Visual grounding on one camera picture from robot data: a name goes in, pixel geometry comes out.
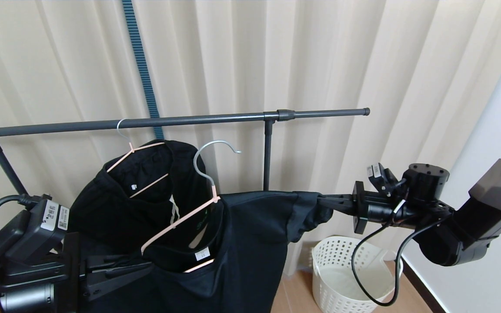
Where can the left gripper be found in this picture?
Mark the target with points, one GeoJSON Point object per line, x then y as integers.
{"type": "Point", "coordinates": [37, 282]}

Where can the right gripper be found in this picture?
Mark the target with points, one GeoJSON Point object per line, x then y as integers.
{"type": "Point", "coordinates": [376, 208]}

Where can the black shorts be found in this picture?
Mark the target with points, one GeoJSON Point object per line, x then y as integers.
{"type": "Point", "coordinates": [111, 208]}

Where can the pink clothes hanger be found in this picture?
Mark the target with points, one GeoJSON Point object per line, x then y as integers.
{"type": "Point", "coordinates": [131, 149]}
{"type": "Point", "coordinates": [181, 219]}

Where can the black t-shirt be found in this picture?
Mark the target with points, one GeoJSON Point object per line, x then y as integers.
{"type": "Point", "coordinates": [250, 243]}

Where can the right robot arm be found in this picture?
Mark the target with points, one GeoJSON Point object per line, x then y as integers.
{"type": "Point", "coordinates": [485, 217]}

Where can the white laundry basket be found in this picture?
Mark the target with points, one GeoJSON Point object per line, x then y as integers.
{"type": "Point", "coordinates": [342, 287]}

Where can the black clothes rack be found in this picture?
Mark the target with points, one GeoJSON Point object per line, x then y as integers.
{"type": "Point", "coordinates": [189, 120]}

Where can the beige curtain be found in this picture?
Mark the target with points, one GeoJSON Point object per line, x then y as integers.
{"type": "Point", "coordinates": [233, 52]}

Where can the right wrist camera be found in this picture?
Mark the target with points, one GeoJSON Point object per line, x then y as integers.
{"type": "Point", "coordinates": [381, 176]}

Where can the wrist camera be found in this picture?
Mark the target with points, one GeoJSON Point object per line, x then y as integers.
{"type": "Point", "coordinates": [33, 230]}
{"type": "Point", "coordinates": [381, 176]}

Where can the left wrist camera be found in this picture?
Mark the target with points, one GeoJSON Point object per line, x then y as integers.
{"type": "Point", "coordinates": [33, 230]}

